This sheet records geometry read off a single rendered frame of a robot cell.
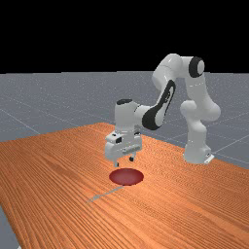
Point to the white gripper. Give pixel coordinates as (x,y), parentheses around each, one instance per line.
(121,147)

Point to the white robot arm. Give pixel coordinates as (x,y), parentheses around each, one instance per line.
(194,97)

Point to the red plate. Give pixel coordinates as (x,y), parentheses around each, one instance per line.
(126,176)

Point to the grey fork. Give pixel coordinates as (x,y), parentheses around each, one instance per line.
(105,194)

